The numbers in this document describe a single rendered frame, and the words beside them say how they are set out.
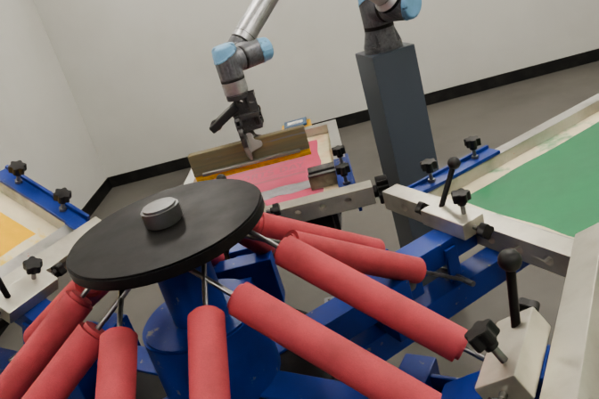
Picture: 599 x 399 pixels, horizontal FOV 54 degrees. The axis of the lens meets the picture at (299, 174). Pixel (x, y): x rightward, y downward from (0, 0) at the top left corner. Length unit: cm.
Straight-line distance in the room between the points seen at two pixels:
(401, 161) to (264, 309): 168
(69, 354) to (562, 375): 61
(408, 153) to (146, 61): 359
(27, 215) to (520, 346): 132
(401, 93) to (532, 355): 170
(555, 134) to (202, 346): 136
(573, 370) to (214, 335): 42
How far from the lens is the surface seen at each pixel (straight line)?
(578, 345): 75
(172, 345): 96
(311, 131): 233
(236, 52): 179
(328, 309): 113
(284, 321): 78
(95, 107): 581
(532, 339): 77
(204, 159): 188
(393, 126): 235
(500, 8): 567
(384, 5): 218
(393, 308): 85
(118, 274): 82
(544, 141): 184
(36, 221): 170
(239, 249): 140
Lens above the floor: 165
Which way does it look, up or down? 21 degrees down
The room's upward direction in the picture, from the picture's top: 16 degrees counter-clockwise
